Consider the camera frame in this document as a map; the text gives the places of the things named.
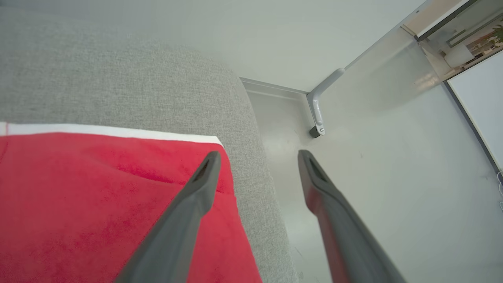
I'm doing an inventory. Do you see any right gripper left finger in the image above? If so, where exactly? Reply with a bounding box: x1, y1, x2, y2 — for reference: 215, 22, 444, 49
114, 151, 222, 283

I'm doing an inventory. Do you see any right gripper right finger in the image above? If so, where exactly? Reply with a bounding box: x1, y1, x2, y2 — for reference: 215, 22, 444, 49
297, 149, 407, 283

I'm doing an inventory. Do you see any red garment with white trim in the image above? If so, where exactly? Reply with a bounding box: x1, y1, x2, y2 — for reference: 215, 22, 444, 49
0, 122, 263, 283

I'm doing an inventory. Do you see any grey metal table leg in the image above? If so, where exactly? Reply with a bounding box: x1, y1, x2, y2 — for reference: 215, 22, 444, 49
307, 68, 346, 138

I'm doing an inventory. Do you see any glass window with dark frame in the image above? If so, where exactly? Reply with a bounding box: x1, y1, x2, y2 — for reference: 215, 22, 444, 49
401, 0, 503, 83

